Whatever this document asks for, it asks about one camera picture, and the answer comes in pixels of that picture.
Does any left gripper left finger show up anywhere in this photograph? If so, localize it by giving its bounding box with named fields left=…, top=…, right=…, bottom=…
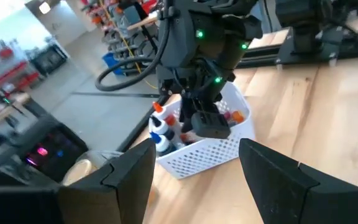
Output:
left=57, top=138, right=157, bottom=224

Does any red food colour bottle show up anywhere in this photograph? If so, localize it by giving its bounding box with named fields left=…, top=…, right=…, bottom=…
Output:
left=163, top=114, right=180, bottom=129

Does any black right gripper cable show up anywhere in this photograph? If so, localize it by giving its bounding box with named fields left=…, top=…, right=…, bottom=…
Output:
left=94, top=0, right=171, bottom=93

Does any white perforated plastic basket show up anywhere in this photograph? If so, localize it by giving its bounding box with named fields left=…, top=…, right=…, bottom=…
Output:
left=149, top=81, right=257, bottom=180

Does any blue storage bin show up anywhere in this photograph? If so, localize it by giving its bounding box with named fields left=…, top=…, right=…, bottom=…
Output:
left=102, top=52, right=124, bottom=77

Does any orange food colour bottle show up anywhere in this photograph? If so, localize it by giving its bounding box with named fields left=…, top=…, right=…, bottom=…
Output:
left=152, top=101, right=168, bottom=121

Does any shelf with red bins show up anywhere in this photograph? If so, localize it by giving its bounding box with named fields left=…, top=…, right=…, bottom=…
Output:
left=0, top=43, right=42, bottom=94

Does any black computer tower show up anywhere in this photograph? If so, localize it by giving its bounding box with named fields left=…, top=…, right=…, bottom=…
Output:
left=9, top=116, right=89, bottom=184

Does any white spice jar tan lid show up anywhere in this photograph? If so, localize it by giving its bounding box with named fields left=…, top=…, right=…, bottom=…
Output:
left=61, top=151, right=105, bottom=187

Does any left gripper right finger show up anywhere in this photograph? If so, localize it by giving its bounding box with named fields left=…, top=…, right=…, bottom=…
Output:
left=239, top=138, right=358, bottom=224

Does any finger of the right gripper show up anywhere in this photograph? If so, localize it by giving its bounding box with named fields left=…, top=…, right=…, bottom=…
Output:
left=191, top=111, right=232, bottom=140
left=178, top=98, right=197, bottom=134

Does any black food colour bottle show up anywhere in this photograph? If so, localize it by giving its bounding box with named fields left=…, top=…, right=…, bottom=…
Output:
left=150, top=115, right=176, bottom=140

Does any orange dropper bottle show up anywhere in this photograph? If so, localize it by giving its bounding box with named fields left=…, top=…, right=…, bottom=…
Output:
left=231, top=110, right=246, bottom=124

